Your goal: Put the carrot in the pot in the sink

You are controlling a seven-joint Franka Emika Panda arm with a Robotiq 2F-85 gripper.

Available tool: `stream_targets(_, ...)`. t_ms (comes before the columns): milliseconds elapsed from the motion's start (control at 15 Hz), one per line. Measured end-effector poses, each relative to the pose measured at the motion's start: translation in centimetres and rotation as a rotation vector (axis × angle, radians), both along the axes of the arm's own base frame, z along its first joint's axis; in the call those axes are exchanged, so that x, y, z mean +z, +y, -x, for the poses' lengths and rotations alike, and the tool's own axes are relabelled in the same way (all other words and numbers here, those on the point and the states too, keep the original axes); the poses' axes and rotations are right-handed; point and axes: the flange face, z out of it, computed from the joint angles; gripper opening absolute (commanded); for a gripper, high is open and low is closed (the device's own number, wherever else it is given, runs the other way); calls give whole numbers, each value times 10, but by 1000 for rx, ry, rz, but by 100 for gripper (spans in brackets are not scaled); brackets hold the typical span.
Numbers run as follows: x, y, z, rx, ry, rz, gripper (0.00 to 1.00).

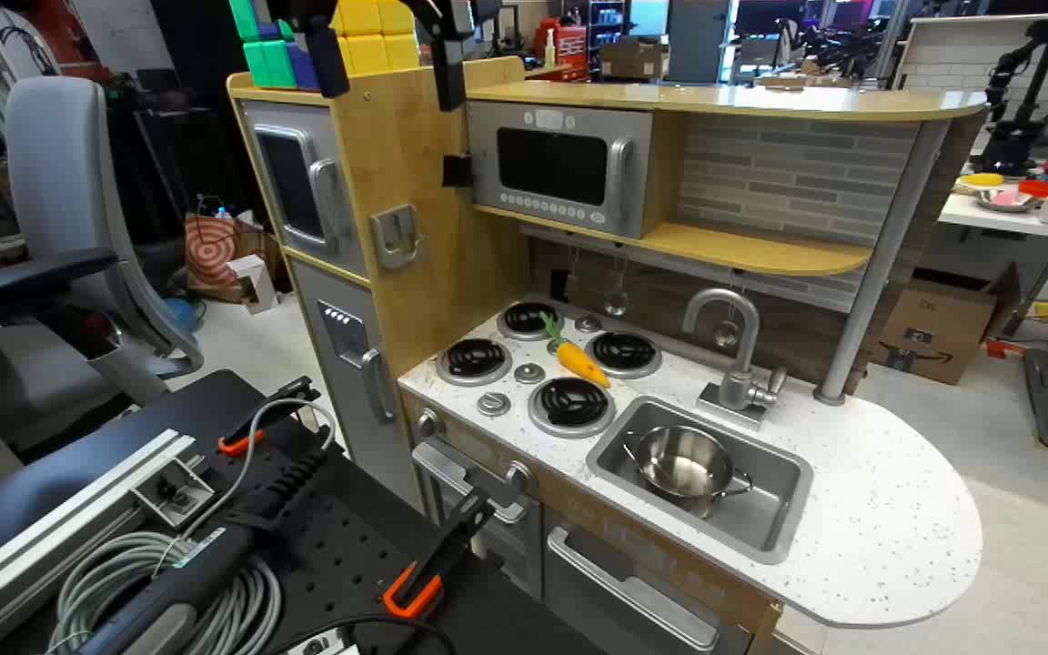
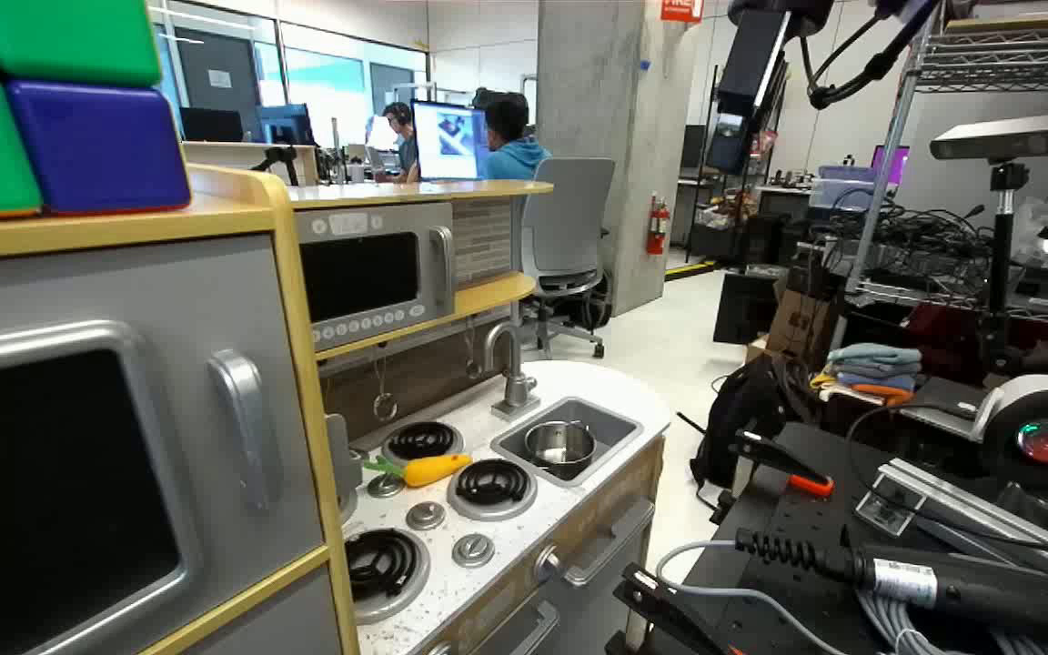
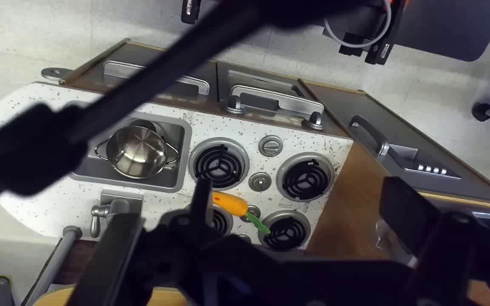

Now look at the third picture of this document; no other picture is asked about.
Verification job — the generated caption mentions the black blurred cable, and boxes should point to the black blurred cable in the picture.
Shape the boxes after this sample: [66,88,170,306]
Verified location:
[0,0,383,214]

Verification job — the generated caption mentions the small steel pot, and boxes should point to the small steel pot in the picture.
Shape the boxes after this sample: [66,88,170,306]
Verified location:
[95,120,180,180]

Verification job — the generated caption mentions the grey toy sink basin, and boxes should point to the grey toy sink basin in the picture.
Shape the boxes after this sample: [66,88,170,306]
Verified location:
[71,112,191,192]

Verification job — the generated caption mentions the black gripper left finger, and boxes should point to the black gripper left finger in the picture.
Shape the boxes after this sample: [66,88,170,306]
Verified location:
[80,199,143,306]

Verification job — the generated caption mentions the orange toy carrot green leaves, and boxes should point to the orange toy carrot green leaves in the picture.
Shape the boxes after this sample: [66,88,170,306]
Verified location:
[213,192,271,234]

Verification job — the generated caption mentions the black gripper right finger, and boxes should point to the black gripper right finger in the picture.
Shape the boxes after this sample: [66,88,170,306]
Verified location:
[379,176,478,306]

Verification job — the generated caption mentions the white speckled toy kitchen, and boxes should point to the white speckled toy kitchen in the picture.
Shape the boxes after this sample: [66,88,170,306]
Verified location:
[0,63,490,258]

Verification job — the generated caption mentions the grey stove knob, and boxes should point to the grey stove knob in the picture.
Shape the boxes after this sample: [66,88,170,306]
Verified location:
[248,171,272,192]
[259,134,284,156]

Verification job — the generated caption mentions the black coil burner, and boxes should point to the black coil burner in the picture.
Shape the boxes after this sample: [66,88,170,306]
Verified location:
[259,210,311,251]
[189,137,250,188]
[211,207,233,234]
[276,153,335,202]

